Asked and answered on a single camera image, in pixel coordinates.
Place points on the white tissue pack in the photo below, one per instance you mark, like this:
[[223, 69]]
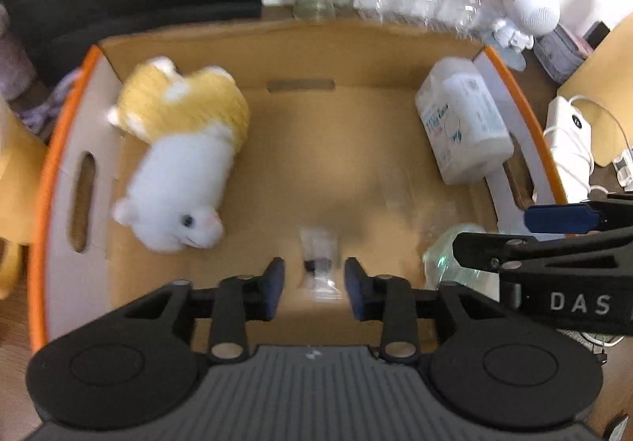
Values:
[[465, 124]]

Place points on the grey fabric pouch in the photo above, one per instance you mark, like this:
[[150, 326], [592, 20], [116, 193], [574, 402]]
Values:
[[561, 52]]

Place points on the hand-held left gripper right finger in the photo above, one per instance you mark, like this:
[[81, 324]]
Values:
[[353, 287]]

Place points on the orange-edged cardboard box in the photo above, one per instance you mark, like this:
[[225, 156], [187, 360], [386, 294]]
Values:
[[306, 149]]

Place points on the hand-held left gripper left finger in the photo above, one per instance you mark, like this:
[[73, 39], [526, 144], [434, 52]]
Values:
[[274, 287]]

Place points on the white plug adapter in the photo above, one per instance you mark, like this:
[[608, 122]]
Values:
[[623, 169]]

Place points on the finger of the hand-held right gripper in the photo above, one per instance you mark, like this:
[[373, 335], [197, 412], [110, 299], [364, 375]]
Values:
[[484, 249], [559, 218]]

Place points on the white robot figurine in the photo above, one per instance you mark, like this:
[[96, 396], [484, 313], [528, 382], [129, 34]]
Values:
[[536, 10]]

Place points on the small black box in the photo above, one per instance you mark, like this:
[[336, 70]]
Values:
[[597, 34]]

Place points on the small clear plastic bag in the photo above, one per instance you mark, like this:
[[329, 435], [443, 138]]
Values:
[[319, 243]]

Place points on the yellow white plush hamster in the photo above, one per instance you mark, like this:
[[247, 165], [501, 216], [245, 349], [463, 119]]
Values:
[[183, 164]]

